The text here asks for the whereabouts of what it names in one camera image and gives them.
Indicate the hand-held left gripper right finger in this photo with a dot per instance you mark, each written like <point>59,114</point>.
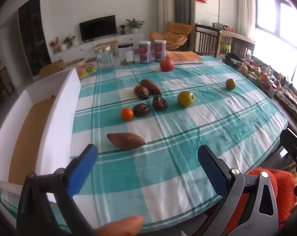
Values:
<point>212,169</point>

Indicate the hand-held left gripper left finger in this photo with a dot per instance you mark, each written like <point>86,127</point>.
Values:
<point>82,169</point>

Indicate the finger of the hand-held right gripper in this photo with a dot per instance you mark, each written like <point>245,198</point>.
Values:
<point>294,150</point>

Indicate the large sweet potato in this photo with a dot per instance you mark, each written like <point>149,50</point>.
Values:
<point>125,140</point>

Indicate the white cardboard box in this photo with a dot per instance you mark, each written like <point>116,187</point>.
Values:
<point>60,118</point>

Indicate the large green jujube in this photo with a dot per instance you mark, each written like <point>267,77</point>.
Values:
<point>185,98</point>

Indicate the small green jujube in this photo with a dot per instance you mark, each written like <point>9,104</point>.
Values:
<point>230,84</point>

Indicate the orange red seat cushion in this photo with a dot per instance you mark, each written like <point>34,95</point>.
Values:
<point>283,182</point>

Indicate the patterned dark cloth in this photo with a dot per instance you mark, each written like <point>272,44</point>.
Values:
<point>292,103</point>

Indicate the green plaid tablecloth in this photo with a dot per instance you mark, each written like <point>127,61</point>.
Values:
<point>163,132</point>

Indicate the tray of assorted fruit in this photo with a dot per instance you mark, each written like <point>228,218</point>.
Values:
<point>259,77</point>

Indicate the fruit print tissue pack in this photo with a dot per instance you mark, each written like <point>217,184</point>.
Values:
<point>85,70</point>

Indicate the small sweet potato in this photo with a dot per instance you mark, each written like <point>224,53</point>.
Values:
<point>150,86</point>

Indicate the black cluttered container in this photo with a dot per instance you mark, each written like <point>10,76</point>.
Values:
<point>233,59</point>

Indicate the red apple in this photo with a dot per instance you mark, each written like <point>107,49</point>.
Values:
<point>166,64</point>

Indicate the gold lid glass jar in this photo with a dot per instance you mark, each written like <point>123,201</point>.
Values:
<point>103,57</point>

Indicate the orange book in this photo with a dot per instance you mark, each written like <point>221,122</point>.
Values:
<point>185,57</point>

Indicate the white television cabinet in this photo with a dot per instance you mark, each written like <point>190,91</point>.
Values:
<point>74,51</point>

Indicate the green plastic stool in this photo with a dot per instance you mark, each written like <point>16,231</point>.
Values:
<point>224,47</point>

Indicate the black lid clear jar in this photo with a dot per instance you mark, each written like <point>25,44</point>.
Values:
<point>126,54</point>

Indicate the window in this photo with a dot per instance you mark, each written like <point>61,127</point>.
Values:
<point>281,22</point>

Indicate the red flower bouquet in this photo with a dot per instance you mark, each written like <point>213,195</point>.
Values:
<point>54,43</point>

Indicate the leafy plant in pot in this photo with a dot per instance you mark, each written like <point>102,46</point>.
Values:
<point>69,41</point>

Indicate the red labelled can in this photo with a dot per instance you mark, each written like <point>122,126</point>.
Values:
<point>160,51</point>
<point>145,52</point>

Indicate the dark wooden chair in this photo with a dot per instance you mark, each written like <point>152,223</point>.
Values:
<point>206,40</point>

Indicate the orange beanbag chair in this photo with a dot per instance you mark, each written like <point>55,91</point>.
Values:
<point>174,35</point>

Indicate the dark glass cabinet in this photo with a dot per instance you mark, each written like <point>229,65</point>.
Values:
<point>34,36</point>

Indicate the black television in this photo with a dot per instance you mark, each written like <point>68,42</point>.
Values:
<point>98,28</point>

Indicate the clutter on wooden desk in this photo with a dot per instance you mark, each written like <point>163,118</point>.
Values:
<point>222,26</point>

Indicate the small potted plant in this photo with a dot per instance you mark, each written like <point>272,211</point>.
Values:
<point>122,29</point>

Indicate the white curtain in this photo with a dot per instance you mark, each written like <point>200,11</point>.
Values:
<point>246,7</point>

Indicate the large green potted plant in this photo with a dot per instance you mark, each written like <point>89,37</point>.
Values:
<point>135,24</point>

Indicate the standing air conditioner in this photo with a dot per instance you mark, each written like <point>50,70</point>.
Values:
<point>166,7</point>

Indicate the grey curtain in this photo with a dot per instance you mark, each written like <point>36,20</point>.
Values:
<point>185,2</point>

